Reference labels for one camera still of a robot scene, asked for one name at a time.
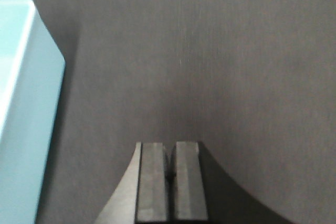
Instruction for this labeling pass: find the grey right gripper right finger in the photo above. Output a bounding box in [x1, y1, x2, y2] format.
[173, 142, 209, 221]

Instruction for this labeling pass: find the light blue plastic bin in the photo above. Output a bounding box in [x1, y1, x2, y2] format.
[1, 0, 65, 223]

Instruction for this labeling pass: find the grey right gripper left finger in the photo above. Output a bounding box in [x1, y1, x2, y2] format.
[95, 143, 169, 223]

